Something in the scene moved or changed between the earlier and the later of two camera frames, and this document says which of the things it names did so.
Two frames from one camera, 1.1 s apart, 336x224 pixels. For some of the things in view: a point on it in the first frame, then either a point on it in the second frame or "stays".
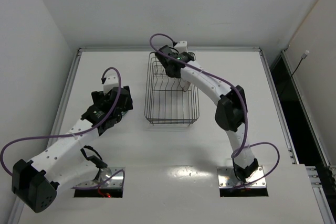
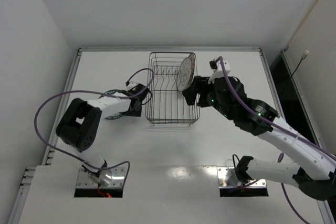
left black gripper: (122, 99) -> (138, 102)
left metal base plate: (115, 181) stays
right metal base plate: (228, 179) stays
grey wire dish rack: (168, 99) stays
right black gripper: (165, 54) -> (200, 95)
